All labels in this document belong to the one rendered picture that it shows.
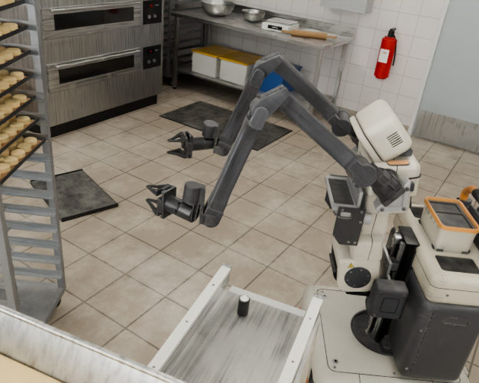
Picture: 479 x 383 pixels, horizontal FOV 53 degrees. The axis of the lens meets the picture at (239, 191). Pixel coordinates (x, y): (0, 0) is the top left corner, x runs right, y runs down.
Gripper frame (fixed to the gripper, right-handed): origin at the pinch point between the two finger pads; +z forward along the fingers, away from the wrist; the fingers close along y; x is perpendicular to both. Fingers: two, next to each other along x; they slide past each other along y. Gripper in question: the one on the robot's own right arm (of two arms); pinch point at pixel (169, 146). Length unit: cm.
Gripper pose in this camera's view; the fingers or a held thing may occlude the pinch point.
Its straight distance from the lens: 202.5
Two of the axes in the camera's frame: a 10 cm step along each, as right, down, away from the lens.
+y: -1.1, 8.7, 4.8
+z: -8.8, 1.3, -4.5
